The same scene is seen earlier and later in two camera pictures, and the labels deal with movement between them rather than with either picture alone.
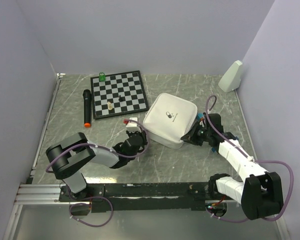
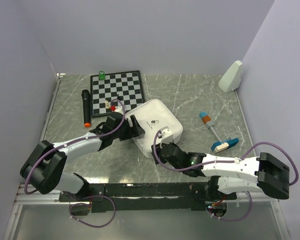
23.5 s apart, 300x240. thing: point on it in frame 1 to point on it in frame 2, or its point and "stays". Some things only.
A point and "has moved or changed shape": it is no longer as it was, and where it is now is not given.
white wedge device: x=230 y=80 stays
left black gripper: x=142 y=134 to x=134 y=131
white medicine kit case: x=167 y=119 has moved or changed shape
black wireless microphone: x=87 y=100 stays
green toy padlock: x=102 y=78 stays
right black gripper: x=191 y=137 to x=158 y=147
